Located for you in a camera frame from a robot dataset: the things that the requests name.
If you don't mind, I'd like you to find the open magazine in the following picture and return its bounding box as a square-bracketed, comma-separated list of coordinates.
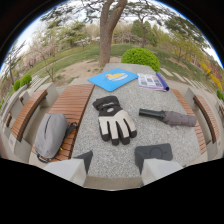
[137, 71, 170, 92]

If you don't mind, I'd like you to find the large tree trunk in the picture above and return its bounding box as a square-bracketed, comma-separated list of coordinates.
[98, 0, 128, 68]

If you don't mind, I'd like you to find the black and beige glove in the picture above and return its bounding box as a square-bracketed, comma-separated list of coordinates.
[92, 95, 138, 146]

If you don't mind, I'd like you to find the curved wooden backrest bench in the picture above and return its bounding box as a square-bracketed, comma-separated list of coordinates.
[11, 89, 48, 142]
[192, 94, 221, 144]

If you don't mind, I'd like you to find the folded grey umbrella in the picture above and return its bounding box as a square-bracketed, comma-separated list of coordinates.
[138, 108, 198, 128]

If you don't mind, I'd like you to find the grey backpack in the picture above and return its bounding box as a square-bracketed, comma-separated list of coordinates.
[34, 112, 79, 164]

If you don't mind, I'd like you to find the blue book with yellow print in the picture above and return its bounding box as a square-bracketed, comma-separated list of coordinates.
[87, 67, 140, 93]

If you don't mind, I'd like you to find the black flat rectangular pad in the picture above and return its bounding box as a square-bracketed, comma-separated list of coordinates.
[134, 143, 174, 163]

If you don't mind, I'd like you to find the small green shrub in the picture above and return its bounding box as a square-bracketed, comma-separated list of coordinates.
[20, 73, 33, 87]
[12, 79, 22, 92]

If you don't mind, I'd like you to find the wooden slat bench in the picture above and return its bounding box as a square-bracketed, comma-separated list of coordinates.
[31, 83, 96, 163]
[170, 88, 208, 155]

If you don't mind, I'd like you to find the round green bush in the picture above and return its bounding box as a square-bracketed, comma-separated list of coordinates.
[120, 47, 161, 73]

